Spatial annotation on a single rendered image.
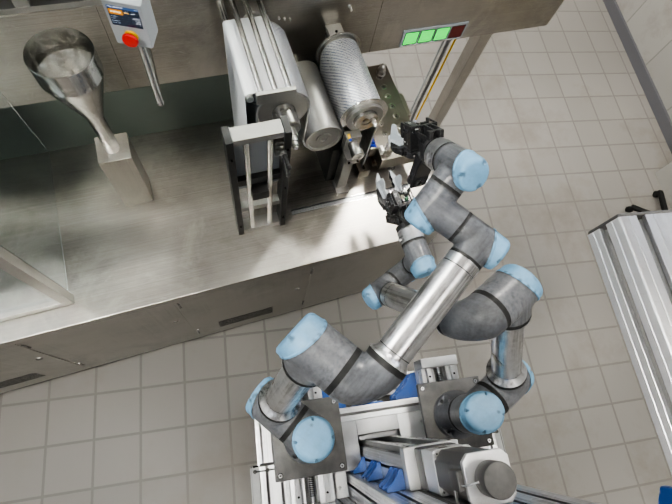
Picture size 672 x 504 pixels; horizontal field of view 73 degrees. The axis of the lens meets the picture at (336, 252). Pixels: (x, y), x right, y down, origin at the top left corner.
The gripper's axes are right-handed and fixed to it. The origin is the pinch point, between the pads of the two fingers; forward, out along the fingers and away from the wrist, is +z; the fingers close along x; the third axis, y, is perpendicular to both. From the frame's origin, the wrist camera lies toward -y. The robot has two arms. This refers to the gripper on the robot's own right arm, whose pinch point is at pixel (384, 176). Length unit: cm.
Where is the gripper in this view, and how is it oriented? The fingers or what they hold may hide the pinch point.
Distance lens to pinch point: 151.4
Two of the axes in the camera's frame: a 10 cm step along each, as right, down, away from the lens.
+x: -9.4, 2.4, -2.3
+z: -3.1, -9.0, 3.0
